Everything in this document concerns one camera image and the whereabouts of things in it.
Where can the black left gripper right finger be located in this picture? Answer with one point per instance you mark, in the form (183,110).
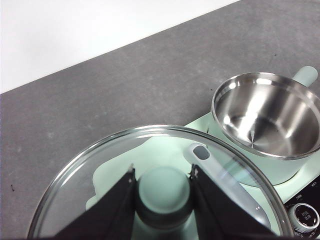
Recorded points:
(217,215)

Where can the mint green steamer pot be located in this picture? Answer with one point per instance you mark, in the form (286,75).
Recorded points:
(267,115)

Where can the silver control knob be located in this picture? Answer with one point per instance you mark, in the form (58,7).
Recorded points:
(306,216)

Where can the glass lid with mint knob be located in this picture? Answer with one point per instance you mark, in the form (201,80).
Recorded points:
(163,190)

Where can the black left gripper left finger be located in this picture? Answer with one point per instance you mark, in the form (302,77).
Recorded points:
(112,215)

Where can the mint green grill cover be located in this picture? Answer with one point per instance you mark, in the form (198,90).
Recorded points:
(162,155)

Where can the mint green breakfast machine base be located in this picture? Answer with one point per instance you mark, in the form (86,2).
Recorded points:
(308,178)

